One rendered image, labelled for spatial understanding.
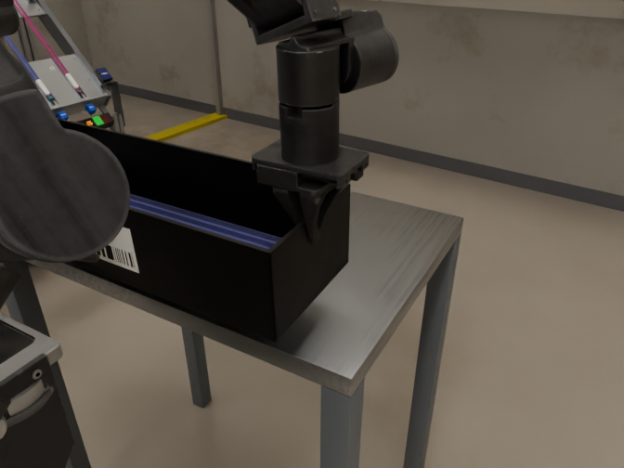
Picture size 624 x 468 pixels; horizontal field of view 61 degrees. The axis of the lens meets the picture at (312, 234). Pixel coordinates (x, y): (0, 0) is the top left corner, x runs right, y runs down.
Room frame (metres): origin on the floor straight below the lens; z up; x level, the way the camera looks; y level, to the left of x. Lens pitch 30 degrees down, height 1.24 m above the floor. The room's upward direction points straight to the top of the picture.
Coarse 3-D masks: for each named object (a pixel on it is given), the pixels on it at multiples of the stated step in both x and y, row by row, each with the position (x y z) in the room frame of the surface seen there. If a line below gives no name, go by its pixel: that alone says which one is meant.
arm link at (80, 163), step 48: (0, 48) 0.31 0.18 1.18; (0, 96) 0.30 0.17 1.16; (0, 144) 0.27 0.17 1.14; (48, 144) 0.28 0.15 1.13; (96, 144) 0.30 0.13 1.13; (0, 192) 0.26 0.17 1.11; (48, 192) 0.27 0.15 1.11; (96, 192) 0.29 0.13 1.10; (0, 240) 0.26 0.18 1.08; (48, 240) 0.26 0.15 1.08; (96, 240) 0.27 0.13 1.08
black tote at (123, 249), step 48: (144, 144) 0.73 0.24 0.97; (144, 192) 0.74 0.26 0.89; (192, 192) 0.69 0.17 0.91; (240, 192) 0.65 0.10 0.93; (144, 240) 0.51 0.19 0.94; (192, 240) 0.47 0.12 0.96; (240, 240) 0.45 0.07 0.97; (288, 240) 0.45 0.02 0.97; (336, 240) 0.54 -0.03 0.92; (144, 288) 0.52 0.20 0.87; (192, 288) 0.48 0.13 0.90; (240, 288) 0.44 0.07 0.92; (288, 288) 0.45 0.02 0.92
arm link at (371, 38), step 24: (312, 0) 0.47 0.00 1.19; (336, 0) 0.49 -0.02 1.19; (288, 24) 0.49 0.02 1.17; (312, 24) 0.49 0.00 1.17; (336, 24) 0.52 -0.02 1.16; (360, 24) 0.53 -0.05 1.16; (360, 48) 0.51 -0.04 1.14; (384, 48) 0.53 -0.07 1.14; (360, 72) 0.50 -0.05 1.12; (384, 72) 0.53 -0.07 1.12
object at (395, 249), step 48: (384, 240) 0.75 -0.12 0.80; (432, 240) 0.75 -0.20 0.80; (96, 288) 0.65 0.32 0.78; (336, 288) 0.61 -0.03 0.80; (384, 288) 0.61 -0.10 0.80; (432, 288) 0.81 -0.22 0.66; (48, 336) 0.80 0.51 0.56; (192, 336) 1.12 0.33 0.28; (240, 336) 0.51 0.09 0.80; (288, 336) 0.51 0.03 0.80; (336, 336) 0.51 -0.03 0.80; (384, 336) 0.52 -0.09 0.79; (432, 336) 0.80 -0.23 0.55; (192, 384) 1.14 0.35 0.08; (336, 384) 0.45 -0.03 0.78; (432, 384) 0.79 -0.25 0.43; (336, 432) 0.45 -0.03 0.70
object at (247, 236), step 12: (132, 204) 0.65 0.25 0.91; (144, 204) 0.65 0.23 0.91; (156, 204) 0.65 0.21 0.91; (168, 216) 0.62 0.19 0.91; (180, 216) 0.62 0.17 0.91; (192, 216) 0.62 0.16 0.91; (204, 216) 0.62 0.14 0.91; (204, 228) 0.59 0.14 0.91; (216, 228) 0.58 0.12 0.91; (228, 228) 0.59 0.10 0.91; (240, 228) 0.58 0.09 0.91; (252, 240) 0.55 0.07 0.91; (264, 240) 0.55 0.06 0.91; (276, 240) 0.55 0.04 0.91
